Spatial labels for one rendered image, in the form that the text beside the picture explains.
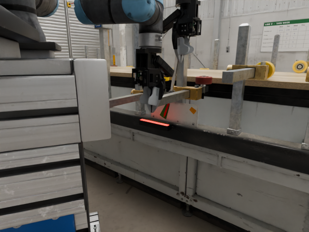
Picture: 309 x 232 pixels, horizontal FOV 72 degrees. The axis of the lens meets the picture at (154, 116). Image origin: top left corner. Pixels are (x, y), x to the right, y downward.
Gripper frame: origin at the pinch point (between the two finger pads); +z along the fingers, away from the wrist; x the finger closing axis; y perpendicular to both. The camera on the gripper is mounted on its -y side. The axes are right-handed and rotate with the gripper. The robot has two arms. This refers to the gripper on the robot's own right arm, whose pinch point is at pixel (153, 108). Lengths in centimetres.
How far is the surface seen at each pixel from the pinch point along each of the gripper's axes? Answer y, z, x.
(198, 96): -26.0, -1.8, 5.0
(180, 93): -16.1, -3.8, 1.5
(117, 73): -45, -8, -66
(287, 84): -45, -8, 35
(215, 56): -133, -23, -30
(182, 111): -24.2, 5.2, -1.8
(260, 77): -23.7, -11.4, 28.6
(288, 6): -747, -191, -53
